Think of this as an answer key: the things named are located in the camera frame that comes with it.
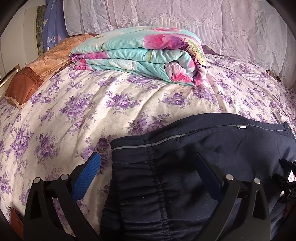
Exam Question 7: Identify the navy blue sweatpants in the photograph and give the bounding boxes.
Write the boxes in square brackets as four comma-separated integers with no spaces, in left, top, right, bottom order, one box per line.
[99,113,295,240]

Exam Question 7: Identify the brown leather wallet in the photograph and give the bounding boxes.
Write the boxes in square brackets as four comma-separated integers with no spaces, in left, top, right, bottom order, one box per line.
[10,208,24,240]

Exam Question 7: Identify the purple floral bedspread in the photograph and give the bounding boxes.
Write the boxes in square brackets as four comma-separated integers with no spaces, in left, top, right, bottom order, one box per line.
[1,54,295,230]

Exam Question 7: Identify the brown leather pillow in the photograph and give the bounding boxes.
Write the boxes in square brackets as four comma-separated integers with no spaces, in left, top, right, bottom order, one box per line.
[4,34,96,109]

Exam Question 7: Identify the white lace headboard cover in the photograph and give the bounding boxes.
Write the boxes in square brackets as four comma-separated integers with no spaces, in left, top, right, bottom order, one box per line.
[63,0,295,88]

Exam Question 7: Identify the folded teal pink floral quilt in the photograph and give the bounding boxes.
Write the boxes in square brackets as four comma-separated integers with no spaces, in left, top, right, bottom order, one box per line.
[70,27,207,86]

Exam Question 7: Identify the blue patterned curtain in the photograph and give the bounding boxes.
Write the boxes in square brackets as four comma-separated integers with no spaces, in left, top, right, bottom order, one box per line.
[43,0,69,52]

